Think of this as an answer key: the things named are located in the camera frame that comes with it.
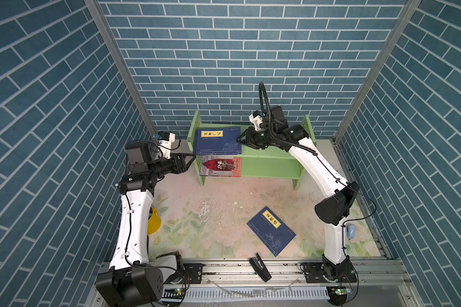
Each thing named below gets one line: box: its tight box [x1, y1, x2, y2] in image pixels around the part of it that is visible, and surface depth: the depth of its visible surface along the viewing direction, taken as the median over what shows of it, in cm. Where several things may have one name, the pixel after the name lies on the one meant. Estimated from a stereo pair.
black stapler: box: [249, 252, 273, 283], surface depth 75 cm
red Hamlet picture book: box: [199, 155, 242, 178], surface depth 93 cm
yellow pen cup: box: [147, 205, 162, 235], surface depth 86 cm
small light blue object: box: [345, 223, 356, 240], surface depth 84 cm
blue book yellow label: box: [194, 126, 243, 156], surface depth 80 cm
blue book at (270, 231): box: [246, 205, 297, 258], surface depth 86 cm
